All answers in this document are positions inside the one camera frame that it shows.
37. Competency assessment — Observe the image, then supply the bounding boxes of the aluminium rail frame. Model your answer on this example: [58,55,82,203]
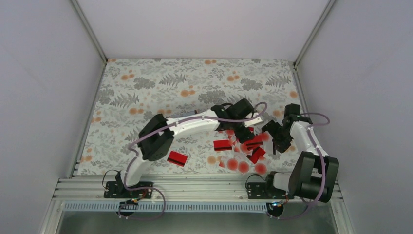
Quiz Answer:
[53,177,343,202]

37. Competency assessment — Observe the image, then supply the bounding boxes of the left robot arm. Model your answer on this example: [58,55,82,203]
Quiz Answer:
[115,98,263,197]

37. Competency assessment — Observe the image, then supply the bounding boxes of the red card black stripe pile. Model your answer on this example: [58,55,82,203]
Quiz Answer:
[244,135,263,150]

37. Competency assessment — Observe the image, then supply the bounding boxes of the red card lower left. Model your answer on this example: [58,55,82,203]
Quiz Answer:
[167,151,188,167]

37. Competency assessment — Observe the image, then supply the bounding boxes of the white card red circle bottom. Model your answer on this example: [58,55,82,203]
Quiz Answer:
[237,161,250,175]

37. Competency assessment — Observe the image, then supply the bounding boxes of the brown leather card holder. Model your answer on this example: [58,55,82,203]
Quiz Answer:
[168,110,197,118]

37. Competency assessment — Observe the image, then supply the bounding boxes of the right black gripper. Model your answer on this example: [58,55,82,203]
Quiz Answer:
[262,119,292,153]

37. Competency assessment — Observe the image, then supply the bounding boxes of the floral patterned table mat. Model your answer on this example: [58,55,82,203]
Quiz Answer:
[76,58,300,176]

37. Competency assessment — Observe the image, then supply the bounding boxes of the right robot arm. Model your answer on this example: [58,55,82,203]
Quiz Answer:
[261,104,339,203]

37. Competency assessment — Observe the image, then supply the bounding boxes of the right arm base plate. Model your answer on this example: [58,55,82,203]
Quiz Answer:
[246,182,295,200]

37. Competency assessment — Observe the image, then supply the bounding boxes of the red card centre pile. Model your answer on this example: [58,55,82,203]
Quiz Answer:
[213,139,232,152]

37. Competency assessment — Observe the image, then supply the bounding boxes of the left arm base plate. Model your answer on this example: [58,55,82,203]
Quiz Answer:
[103,181,153,199]

